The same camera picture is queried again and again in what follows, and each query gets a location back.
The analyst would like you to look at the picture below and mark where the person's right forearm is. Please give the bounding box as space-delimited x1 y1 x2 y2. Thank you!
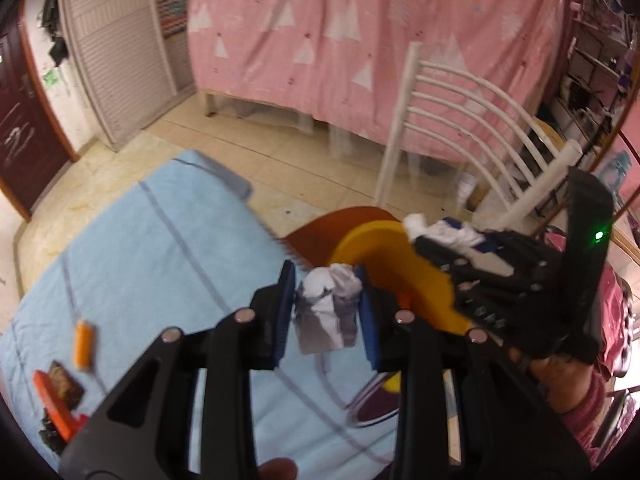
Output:
560 367 608 466

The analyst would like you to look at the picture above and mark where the pink patterned clothing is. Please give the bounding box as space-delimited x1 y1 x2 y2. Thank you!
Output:
597 260 633 376

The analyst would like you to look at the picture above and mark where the person's left hand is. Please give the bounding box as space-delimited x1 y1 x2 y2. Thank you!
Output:
257 457 299 480

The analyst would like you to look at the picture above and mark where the cluttered shelf rack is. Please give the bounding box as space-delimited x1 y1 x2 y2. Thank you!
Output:
540 0 640 161

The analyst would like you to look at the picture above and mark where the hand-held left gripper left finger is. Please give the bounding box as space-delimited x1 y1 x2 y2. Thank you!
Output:
59 259 298 480

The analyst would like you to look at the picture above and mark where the orange tube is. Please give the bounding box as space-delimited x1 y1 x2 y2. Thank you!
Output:
72 321 95 371

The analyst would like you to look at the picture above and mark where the colourful grid poster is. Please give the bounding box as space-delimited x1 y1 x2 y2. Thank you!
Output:
152 0 188 38

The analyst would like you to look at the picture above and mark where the long orange box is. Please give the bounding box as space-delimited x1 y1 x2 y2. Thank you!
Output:
32 370 88 441

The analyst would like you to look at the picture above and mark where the black crumpled item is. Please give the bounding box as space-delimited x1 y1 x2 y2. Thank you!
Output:
39 407 66 453

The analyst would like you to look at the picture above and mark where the white slatted wardrobe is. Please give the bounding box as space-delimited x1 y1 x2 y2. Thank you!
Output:
57 0 198 153

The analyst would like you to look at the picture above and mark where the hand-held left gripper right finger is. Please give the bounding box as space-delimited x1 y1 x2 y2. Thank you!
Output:
354 264 593 480

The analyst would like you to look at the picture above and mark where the pink bed sheet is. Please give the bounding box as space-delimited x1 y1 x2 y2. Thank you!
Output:
187 0 573 161

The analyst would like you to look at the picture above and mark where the person's right hand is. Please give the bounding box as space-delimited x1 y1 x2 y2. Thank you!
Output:
510 347 593 413

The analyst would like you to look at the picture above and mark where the dark brown door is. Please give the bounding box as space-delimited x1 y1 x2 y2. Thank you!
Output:
0 0 81 221

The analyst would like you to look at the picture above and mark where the light blue blanket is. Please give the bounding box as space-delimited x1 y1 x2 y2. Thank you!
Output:
0 149 401 480

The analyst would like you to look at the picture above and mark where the white wooden chair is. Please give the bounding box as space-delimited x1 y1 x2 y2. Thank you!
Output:
374 41 583 231

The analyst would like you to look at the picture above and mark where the white paper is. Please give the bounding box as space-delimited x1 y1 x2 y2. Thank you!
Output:
292 262 363 356

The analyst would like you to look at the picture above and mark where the brown patterned packet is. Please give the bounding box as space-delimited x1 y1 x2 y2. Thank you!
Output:
47 360 85 408

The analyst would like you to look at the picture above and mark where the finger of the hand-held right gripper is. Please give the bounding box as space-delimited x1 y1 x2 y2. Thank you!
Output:
414 236 516 289
442 216 546 261

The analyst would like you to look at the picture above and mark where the white tissue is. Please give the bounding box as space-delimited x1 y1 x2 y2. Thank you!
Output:
402 212 483 250

